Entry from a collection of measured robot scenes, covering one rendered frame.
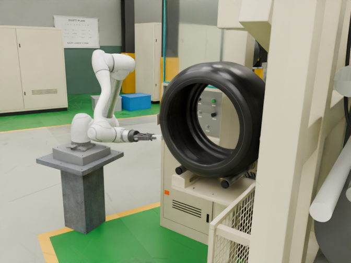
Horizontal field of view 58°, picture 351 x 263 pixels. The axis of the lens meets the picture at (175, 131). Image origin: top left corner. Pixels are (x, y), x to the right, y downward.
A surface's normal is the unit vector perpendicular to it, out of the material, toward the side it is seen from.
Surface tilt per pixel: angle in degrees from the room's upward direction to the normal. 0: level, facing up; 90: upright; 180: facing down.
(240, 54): 90
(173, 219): 90
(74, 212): 90
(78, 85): 90
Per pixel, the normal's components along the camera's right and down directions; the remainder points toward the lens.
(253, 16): -0.53, -0.09
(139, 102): 0.69, 0.22
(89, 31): 0.52, 0.25
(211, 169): -0.51, 0.39
